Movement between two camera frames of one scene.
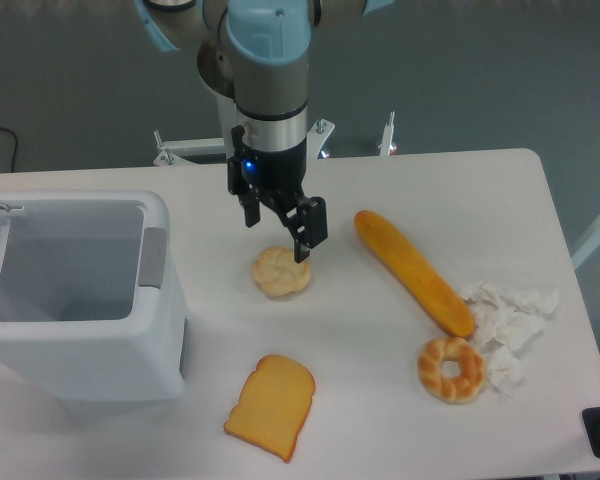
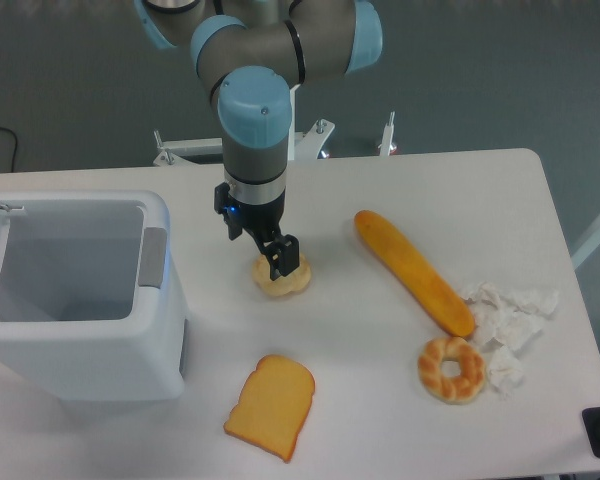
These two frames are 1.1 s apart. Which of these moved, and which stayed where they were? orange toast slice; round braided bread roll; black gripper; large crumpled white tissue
Moved: black gripper
Stayed: orange toast slice; round braided bread roll; large crumpled white tissue
